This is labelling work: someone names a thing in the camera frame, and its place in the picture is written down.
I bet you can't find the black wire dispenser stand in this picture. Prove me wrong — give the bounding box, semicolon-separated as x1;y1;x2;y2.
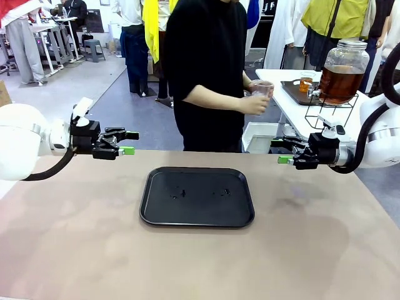
304;93;359;131

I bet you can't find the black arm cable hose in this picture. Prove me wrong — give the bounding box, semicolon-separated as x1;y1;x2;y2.
19;146;78;183
327;42;400;174

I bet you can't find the white plastic bin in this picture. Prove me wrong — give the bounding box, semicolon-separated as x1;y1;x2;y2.
242;122;281;154

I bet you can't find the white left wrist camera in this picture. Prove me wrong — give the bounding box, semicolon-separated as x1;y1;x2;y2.
71;97;94;128

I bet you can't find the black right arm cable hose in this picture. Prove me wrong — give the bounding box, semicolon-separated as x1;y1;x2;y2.
327;42;400;174

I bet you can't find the black plastic serving tray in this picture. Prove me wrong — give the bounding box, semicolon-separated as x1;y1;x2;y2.
139;166;256;228

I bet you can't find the white hanging garment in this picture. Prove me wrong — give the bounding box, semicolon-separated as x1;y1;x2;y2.
264;0;309;70

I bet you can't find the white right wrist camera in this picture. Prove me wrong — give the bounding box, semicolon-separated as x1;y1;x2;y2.
317;114;346;140

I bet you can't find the clear plastic cup with ice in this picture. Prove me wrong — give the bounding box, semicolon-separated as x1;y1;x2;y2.
249;79;275;109

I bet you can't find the person in grey trousers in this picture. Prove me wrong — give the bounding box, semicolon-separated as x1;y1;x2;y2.
0;0;46;86

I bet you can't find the seated person in black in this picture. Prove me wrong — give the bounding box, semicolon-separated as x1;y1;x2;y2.
51;0;87;35

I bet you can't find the glass tea dispenser jar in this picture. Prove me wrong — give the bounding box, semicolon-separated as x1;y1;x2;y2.
307;39;371;106

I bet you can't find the person in black shirt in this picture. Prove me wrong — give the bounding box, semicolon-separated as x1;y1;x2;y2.
162;0;258;153

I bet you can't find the blue and white garment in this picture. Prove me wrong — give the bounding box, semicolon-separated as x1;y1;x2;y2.
246;0;261;31

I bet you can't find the brown serving tray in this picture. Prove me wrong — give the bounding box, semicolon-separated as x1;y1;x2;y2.
280;79;324;106

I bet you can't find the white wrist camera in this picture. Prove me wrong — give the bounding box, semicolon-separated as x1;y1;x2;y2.
317;114;346;140
71;97;94;128

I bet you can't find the person's right forearm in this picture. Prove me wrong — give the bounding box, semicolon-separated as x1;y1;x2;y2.
182;84;248;113

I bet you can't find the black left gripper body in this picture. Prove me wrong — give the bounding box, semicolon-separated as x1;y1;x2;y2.
71;121;106;154

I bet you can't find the person's right hand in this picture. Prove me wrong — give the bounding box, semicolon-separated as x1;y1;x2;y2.
239;93;271;116

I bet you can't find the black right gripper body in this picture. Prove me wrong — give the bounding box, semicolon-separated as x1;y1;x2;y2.
307;132;340;165

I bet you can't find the mannequin with navy apron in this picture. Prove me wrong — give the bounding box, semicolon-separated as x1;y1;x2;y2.
111;0;151;96

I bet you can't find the white side table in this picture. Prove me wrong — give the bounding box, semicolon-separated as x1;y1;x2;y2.
254;68;376;148

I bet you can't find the mannequin with black vest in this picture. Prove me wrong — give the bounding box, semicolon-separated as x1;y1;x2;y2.
364;0;395;94

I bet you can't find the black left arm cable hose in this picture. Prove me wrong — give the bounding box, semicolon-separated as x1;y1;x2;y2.
19;146;78;183

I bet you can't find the black board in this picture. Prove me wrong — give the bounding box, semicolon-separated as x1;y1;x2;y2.
84;9;104;34

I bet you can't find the mannequin with yellow-green jacket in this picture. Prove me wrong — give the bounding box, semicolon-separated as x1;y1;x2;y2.
301;0;371;71

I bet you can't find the mannequin with yellow scarf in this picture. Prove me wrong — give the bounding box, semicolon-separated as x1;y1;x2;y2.
142;0;174;109

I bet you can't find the white workshop desk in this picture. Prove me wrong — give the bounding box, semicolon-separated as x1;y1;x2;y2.
29;16;83;76

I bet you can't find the person's left hand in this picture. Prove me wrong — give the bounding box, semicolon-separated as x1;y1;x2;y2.
243;79;259;94

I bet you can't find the grey plastic stool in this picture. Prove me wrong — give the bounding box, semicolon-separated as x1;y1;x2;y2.
81;39;106;63

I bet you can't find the brown cardboard sheet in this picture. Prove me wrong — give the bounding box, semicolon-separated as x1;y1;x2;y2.
0;80;13;107

